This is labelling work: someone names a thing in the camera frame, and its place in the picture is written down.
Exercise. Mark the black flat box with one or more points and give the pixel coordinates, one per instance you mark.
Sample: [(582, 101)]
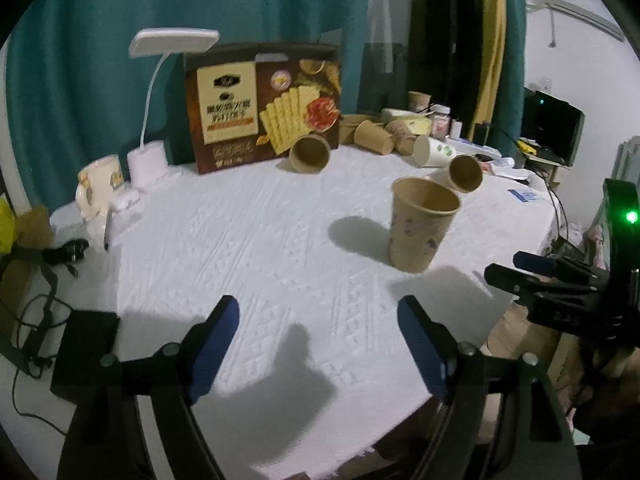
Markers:
[(85, 355)]

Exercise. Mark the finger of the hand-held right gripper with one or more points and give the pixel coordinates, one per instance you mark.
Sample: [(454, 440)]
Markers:
[(537, 261), (520, 280)]

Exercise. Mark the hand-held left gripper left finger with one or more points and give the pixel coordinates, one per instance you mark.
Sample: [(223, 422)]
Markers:
[(214, 352)]

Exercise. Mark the black power adapter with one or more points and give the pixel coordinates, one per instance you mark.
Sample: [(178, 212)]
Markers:
[(65, 252)]

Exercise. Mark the cream printed mug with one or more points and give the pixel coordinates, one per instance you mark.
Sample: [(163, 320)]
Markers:
[(99, 185)]

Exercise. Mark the brown patterned paper cup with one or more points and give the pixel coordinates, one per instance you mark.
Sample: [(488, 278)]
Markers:
[(422, 232)]

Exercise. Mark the person's right hand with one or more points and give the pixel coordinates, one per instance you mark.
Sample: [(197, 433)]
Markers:
[(612, 390)]

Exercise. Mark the yellow plastic bag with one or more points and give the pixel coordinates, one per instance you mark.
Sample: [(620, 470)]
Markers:
[(6, 225)]

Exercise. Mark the white desk lamp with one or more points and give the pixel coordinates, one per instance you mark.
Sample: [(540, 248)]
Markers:
[(150, 110)]

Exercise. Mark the yellow hanging cloth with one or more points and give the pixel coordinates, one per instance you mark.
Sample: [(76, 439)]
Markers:
[(492, 40)]

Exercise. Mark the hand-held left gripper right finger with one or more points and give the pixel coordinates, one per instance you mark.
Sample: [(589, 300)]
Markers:
[(421, 355)]

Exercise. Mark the white paper cup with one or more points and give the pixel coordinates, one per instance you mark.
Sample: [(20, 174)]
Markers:
[(434, 151)]

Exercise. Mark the small white-lidded jar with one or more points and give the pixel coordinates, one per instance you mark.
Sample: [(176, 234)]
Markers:
[(440, 120)]

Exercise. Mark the black monitor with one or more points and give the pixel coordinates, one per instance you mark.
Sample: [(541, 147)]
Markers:
[(552, 125)]

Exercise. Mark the blue card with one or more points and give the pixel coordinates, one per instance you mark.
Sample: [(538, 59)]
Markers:
[(522, 195)]

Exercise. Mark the cardboard box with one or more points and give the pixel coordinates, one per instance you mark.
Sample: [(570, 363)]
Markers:
[(530, 340)]

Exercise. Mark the teal curtain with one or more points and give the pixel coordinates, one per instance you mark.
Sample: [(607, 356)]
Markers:
[(100, 60)]

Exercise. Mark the brown cracker box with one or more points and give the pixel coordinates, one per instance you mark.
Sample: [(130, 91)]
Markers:
[(260, 107)]

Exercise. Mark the silver pen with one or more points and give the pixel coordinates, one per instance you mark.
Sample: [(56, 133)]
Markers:
[(106, 230)]

